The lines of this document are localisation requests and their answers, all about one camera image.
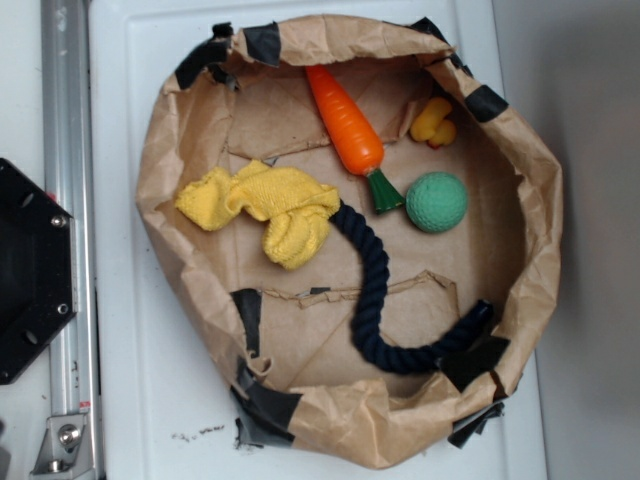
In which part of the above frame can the yellow cloth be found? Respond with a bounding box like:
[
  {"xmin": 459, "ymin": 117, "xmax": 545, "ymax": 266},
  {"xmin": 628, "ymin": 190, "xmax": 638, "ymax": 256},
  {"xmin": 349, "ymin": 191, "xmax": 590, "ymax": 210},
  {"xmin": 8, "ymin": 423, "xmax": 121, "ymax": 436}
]
[{"xmin": 174, "ymin": 160, "xmax": 341, "ymax": 270}]

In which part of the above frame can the orange plastic carrot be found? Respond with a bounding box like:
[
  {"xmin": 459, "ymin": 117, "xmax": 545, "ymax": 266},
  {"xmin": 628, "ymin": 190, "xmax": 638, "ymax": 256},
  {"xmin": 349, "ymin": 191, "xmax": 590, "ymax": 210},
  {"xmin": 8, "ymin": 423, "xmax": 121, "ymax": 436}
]
[{"xmin": 305, "ymin": 65, "xmax": 404, "ymax": 214}]

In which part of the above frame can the brown paper bag bin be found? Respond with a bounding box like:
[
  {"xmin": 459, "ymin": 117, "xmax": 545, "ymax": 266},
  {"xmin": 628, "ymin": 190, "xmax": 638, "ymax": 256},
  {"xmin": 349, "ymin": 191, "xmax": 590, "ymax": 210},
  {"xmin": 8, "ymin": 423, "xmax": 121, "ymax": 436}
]
[{"xmin": 136, "ymin": 15, "xmax": 563, "ymax": 469}]

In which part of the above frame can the green foam ball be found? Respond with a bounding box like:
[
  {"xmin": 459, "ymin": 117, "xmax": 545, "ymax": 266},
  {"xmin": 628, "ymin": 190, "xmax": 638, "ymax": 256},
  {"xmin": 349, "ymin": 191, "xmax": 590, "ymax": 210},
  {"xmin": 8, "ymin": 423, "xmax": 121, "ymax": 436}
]
[{"xmin": 405, "ymin": 172, "xmax": 468, "ymax": 234}]

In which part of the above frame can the yellow rubber duck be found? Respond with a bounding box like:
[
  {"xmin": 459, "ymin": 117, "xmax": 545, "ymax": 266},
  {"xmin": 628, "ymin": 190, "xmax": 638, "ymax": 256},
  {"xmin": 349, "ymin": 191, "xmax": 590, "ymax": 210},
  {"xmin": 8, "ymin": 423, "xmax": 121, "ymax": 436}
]
[{"xmin": 409, "ymin": 97, "xmax": 457, "ymax": 149}]

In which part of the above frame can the white plastic tray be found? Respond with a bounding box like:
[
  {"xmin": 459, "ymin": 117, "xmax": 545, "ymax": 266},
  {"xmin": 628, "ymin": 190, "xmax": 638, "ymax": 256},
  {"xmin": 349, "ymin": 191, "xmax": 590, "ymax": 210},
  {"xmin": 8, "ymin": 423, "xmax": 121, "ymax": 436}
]
[{"xmin": 89, "ymin": 1, "xmax": 547, "ymax": 479}]

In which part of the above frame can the dark blue rope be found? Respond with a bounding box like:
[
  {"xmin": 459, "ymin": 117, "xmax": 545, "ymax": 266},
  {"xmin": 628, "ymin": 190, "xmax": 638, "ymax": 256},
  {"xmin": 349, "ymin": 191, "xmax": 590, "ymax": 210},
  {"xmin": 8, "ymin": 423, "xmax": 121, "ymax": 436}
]
[{"xmin": 328, "ymin": 202, "xmax": 496, "ymax": 374}]

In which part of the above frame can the aluminium extrusion rail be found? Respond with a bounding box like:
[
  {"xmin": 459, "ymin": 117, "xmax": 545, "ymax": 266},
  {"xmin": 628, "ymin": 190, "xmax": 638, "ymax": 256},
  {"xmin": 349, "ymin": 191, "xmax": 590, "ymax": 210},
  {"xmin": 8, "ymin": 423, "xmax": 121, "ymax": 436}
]
[{"xmin": 41, "ymin": 1, "xmax": 106, "ymax": 479}]

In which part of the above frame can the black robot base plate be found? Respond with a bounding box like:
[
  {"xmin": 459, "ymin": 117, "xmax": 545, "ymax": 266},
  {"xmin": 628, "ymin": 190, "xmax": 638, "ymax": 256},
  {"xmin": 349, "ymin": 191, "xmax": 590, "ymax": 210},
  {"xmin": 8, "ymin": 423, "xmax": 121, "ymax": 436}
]
[{"xmin": 1, "ymin": 158, "xmax": 75, "ymax": 385}]

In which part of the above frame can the metal corner bracket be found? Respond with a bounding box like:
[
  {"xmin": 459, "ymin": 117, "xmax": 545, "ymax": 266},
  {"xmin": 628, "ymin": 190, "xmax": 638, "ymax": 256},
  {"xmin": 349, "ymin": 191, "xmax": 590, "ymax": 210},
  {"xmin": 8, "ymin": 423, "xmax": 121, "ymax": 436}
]
[{"xmin": 29, "ymin": 413, "xmax": 97, "ymax": 480}]

